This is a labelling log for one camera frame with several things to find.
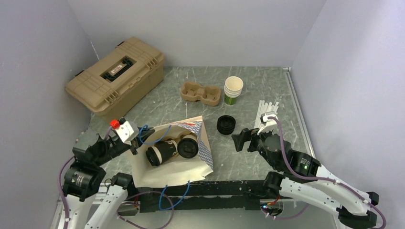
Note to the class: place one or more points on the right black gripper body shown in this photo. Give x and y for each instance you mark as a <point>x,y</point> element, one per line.
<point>256,142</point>

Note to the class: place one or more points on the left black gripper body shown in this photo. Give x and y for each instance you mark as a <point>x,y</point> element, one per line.
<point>115,148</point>

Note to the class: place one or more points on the white paper coffee cup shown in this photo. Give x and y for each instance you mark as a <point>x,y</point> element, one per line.
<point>186,137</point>

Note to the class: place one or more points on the blue checkered paper bag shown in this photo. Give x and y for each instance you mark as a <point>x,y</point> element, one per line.
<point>177,170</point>

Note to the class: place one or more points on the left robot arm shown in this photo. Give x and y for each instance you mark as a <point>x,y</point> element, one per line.
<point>83,178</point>

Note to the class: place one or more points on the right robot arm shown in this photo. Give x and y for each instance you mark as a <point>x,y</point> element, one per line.
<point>300,176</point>

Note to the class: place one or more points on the stack of black lids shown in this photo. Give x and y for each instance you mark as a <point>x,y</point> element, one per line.
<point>226,124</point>

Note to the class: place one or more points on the bundle of white straws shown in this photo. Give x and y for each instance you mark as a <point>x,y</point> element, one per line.
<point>264,107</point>

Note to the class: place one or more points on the stack of paper cups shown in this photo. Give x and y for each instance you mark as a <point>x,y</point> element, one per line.
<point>232,89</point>

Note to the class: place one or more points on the brown cardboard cup carrier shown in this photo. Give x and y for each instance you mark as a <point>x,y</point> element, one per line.
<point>193,92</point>

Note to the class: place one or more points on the tan plastic toolbox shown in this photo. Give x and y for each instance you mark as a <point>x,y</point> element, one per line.
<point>113,85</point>

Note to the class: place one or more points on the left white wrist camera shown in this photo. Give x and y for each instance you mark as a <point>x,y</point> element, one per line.
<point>125,129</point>

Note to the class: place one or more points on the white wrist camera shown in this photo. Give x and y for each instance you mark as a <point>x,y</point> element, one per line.
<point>125,129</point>
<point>268,119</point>

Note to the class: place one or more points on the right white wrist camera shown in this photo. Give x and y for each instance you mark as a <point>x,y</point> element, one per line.
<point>268,119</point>

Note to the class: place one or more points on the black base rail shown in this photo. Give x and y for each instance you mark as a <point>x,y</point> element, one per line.
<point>246,194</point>

